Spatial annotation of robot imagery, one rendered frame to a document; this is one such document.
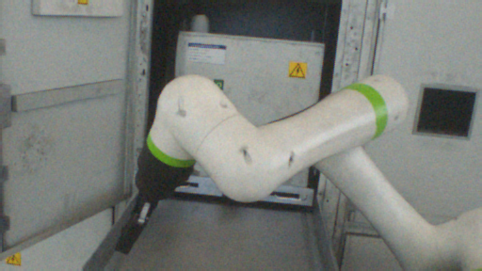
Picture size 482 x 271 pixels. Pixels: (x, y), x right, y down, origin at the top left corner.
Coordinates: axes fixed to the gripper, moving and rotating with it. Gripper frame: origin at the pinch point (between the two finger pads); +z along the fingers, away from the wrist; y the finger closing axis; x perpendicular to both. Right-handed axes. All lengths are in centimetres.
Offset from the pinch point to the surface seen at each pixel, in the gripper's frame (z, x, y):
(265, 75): -5, -26, 79
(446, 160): -12, -87, 64
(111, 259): 24.7, -0.5, 13.6
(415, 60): -32, -63, 76
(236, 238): 22, -32, 34
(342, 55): -22, -43, 78
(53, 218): 36.2, 17.7, 28.8
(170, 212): 35, -15, 48
